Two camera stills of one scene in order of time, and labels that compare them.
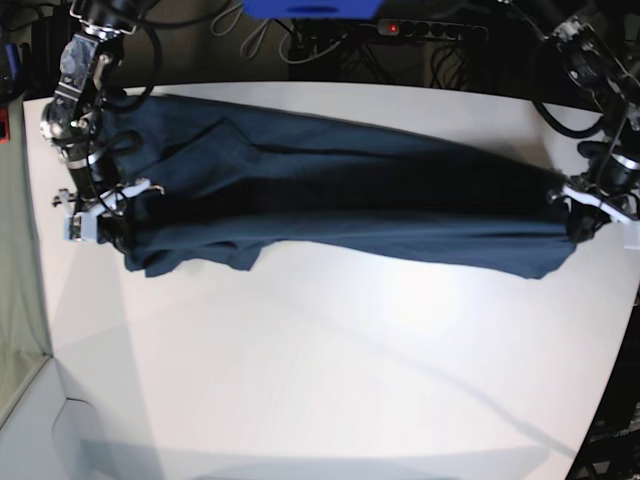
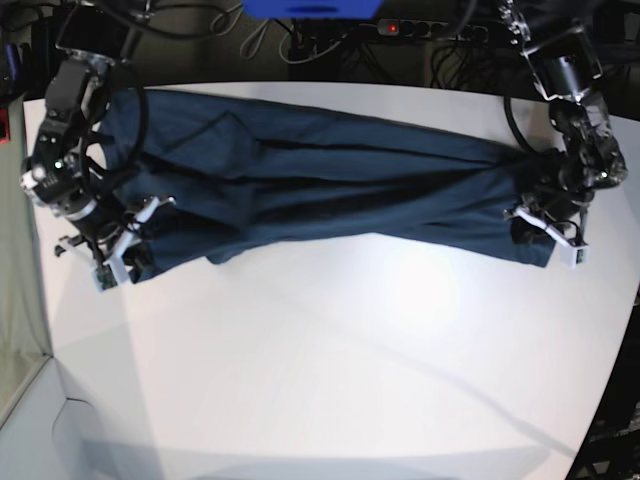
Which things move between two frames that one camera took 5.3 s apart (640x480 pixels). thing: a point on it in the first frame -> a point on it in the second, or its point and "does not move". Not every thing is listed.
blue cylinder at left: (14, 60) does not move
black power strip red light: (430, 29) does not move
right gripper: (610, 190) -> (557, 205)
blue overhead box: (312, 9) does not move
